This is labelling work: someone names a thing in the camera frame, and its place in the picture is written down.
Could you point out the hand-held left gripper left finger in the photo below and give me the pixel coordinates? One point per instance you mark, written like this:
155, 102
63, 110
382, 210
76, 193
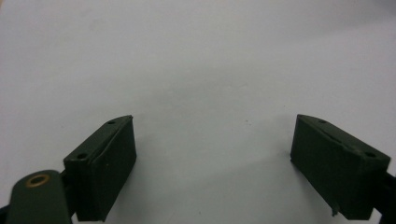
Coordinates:
102, 168

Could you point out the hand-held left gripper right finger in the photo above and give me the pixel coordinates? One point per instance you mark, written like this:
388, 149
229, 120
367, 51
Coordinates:
336, 168

